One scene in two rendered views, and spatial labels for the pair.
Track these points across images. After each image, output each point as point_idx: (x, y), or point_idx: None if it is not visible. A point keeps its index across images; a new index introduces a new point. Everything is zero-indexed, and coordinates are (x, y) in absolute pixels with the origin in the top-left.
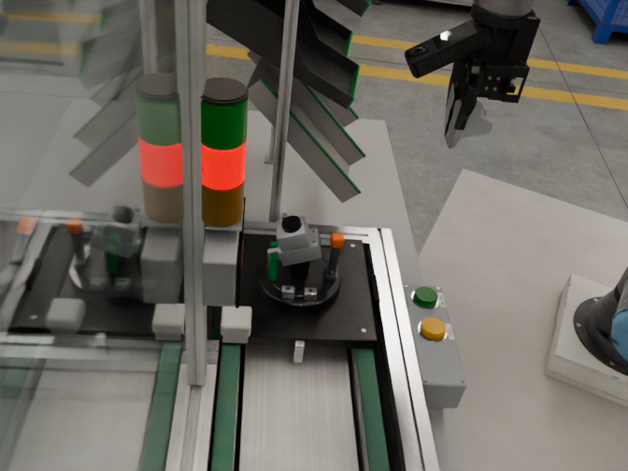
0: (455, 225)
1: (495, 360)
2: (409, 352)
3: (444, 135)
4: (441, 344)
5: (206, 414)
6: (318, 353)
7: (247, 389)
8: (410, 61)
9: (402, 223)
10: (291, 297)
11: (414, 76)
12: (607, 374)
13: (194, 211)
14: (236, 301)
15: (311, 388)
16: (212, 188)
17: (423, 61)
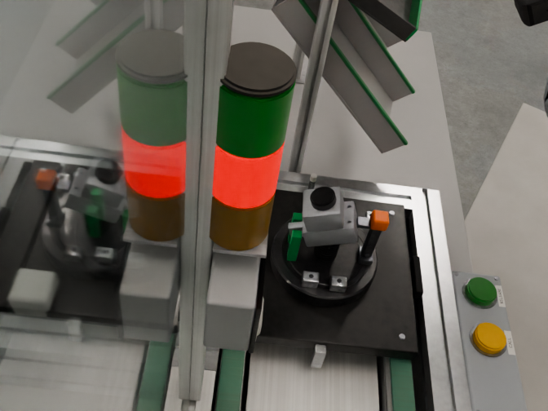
0: (511, 179)
1: None
2: (458, 370)
3: (544, 99)
4: (498, 360)
5: None
6: (341, 355)
7: (251, 399)
8: (523, 1)
9: (447, 173)
10: (313, 287)
11: (524, 23)
12: None
13: (200, 227)
14: (250, 346)
15: (330, 403)
16: (228, 205)
17: (544, 3)
